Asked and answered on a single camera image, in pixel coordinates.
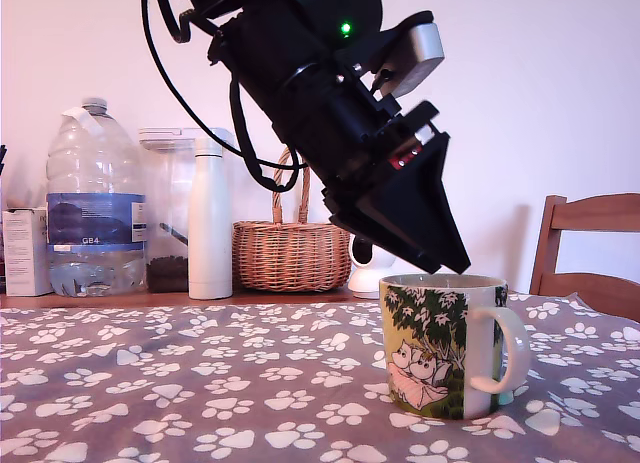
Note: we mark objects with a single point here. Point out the large clear water bottle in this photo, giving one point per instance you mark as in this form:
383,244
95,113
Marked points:
95,183

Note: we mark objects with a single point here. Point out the scoop in clear container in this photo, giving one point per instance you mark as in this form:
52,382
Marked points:
175,235

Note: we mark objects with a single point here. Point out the white insulated bottle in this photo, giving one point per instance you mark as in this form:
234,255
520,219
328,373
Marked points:
210,223

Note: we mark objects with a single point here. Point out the grey paw print cloth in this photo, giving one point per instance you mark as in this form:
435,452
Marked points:
250,383

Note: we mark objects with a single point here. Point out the clear container with lid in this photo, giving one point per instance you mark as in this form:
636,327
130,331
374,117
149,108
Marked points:
165,183

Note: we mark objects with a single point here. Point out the illustrated cartoon coffee mug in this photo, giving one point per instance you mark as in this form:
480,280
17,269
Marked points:
425,343

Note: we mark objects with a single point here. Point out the wooden chair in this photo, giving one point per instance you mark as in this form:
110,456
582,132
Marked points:
590,218

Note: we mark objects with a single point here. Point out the white cardboard box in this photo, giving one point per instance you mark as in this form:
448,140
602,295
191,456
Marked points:
25,253

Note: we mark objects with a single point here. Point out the grey gripper camera box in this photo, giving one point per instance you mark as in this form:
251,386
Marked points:
425,48

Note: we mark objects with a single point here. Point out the small white round camera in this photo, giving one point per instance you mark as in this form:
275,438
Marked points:
367,280

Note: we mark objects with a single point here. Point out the dark coffee beans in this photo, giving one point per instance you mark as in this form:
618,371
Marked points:
167,273

